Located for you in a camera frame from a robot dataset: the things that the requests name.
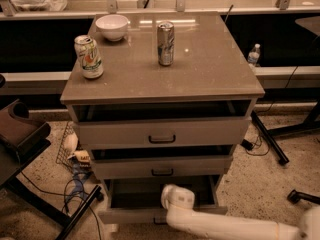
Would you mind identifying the black desk leg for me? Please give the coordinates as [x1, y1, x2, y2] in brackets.
[251, 112, 289, 166]

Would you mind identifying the dark brown chair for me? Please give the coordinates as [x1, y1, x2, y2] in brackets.
[0, 73, 104, 240]

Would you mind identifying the white bowl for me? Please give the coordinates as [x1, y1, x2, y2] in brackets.
[95, 14, 128, 41]

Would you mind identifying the black caster leg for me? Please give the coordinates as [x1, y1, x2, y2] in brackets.
[287, 190, 320, 205]

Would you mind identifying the plastic water bottle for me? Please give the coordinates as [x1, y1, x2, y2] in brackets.
[247, 44, 261, 67]

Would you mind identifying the wire mesh basket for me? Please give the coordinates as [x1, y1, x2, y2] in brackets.
[56, 122, 90, 171]

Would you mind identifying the black power adapter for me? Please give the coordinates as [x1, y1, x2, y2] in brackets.
[241, 140, 254, 151]

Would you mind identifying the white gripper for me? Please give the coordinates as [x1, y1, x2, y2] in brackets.
[161, 184, 195, 209]

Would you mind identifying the green white soda can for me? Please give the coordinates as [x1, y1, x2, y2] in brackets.
[74, 35, 104, 79]

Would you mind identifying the black floor cable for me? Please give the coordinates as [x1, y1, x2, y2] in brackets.
[20, 170, 103, 240]

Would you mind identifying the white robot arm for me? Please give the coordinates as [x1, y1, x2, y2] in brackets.
[161, 184, 320, 240]

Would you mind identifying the slim silver can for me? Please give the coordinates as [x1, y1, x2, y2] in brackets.
[157, 21, 174, 66]

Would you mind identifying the grey drawer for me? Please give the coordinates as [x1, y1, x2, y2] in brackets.
[98, 175, 227, 225]
[73, 117, 250, 149]
[91, 156, 233, 179]

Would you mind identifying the grey drawer cabinet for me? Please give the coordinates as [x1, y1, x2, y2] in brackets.
[60, 11, 266, 232]

